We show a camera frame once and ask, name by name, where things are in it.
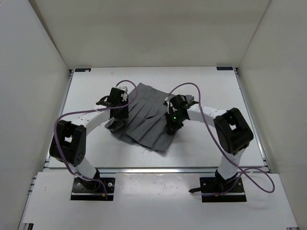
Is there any grey pleated skirt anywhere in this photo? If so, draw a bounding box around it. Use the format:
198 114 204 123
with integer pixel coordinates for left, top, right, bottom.
111 83 175 154

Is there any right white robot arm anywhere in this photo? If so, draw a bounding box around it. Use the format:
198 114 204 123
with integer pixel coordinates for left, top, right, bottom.
164 94 254 192

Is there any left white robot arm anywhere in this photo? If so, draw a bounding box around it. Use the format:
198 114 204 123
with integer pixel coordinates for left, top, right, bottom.
57 87 129 191

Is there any left corner label sticker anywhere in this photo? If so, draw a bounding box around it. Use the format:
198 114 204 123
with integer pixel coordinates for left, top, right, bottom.
74 68 91 72

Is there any corner label sticker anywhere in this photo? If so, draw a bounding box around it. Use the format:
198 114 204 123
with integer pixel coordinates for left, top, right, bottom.
74 68 91 72
216 66 233 71

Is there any right corner label sticker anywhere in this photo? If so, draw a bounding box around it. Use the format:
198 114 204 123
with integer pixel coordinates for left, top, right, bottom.
216 66 233 71

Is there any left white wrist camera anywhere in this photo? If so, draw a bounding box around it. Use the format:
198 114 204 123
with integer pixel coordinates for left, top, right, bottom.
118 86 129 102

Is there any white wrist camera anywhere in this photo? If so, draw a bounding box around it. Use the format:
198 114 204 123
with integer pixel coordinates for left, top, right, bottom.
118 86 129 102
164 96 172 114

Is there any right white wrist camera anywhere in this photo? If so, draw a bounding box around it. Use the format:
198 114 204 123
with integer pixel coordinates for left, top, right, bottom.
164 96 172 114

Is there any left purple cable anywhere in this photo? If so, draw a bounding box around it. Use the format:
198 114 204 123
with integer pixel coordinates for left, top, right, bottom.
54 80 139 178

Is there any purple cable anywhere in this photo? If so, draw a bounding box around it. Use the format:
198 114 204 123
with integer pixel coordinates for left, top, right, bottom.
54 80 139 178
169 82 275 194

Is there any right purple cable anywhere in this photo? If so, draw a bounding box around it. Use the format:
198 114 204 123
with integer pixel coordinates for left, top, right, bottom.
169 82 275 194

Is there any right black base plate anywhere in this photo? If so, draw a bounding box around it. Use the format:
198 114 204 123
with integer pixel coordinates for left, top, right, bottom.
189 172 247 203

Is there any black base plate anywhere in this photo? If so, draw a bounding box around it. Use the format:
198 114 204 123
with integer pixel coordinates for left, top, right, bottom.
71 175 116 201
189 172 247 203

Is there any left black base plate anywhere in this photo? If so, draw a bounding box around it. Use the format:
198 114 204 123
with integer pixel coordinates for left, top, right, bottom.
71 175 116 201

